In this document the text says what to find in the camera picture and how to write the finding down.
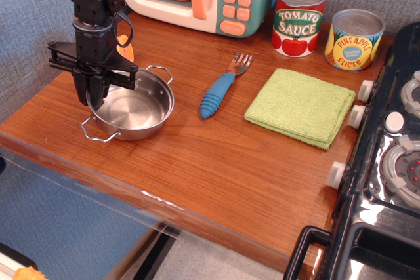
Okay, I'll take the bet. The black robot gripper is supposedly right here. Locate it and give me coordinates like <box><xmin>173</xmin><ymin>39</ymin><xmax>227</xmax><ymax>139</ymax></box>
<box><xmin>48</xmin><ymin>19</ymin><xmax>138</xmax><ymax>110</ymax></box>

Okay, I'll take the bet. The stainless steel pot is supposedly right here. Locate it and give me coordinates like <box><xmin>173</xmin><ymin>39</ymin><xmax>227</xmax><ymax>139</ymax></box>
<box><xmin>81</xmin><ymin>65</ymin><xmax>175</xmax><ymax>142</ymax></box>

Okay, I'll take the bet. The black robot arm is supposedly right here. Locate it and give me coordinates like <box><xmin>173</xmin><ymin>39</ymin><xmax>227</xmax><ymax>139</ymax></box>
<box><xmin>48</xmin><ymin>0</ymin><xmax>138</xmax><ymax>109</ymax></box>

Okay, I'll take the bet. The orange half toy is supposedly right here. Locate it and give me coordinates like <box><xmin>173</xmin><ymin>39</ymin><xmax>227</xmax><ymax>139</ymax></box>
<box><xmin>116</xmin><ymin>35</ymin><xmax>134</xmax><ymax>63</ymax></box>

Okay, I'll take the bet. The orange object bottom left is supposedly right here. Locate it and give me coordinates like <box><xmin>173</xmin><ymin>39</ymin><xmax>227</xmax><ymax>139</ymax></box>
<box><xmin>12</xmin><ymin>266</ymin><xmax>47</xmax><ymax>280</ymax></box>

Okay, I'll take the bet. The green folded cloth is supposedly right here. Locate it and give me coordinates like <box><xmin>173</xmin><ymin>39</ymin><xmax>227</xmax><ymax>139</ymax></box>
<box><xmin>244</xmin><ymin>68</ymin><xmax>356</xmax><ymax>150</ymax></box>

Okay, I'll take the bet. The tomato sauce can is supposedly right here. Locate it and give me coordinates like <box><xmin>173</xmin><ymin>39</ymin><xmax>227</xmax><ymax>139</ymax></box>
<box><xmin>272</xmin><ymin>0</ymin><xmax>327</xmax><ymax>57</ymax></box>

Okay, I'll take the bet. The white stove knob lower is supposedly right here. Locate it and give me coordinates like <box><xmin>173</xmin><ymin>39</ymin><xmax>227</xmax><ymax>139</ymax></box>
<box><xmin>327</xmin><ymin>161</ymin><xmax>347</xmax><ymax>190</ymax></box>

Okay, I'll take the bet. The white stove knob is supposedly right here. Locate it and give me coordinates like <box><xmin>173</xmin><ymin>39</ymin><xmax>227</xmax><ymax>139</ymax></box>
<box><xmin>348</xmin><ymin>105</ymin><xmax>366</xmax><ymax>129</ymax></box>
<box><xmin>358</xmin><ymin>80</ymin><xmax>375</xmax><ymax>103</ymax></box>
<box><xmin>327</xmin><ymin>161</ymin><xmax>347</xmax><ymax>190</ymax></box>

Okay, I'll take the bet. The pineapple slices can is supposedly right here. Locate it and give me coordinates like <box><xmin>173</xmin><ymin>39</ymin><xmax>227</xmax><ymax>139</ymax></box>
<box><xmin>324</xmin><ymin>9</ymin><xmax>385</xmax><ymax>71</ymax></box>

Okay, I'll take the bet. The white stove knob middle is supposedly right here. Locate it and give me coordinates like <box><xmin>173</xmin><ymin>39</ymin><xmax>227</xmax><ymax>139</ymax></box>
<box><xmin>348</xmin><ymin>105</ymin><xmax>366</xmax><ymax>129</ymax></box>

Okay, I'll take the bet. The white stove knob upper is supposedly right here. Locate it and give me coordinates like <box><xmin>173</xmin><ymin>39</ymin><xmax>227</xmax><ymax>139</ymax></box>
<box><xmin>358</xmin><ymin>80</ymin><xmax>375</xmax><ymax>103</ymax></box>

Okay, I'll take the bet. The black toy stove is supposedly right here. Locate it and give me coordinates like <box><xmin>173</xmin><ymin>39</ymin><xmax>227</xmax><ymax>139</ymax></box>
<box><xmin>284</xmin><ymin>22</ymin><xmax>419</xmax><ymax>279</ymax></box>

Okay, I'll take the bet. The blue handled fork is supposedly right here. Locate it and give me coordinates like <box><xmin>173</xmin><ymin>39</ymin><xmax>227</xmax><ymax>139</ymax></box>
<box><xmin>199</xmin><ymin>52</ymin><xmax>253</xmax><ymax>119</ymax></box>

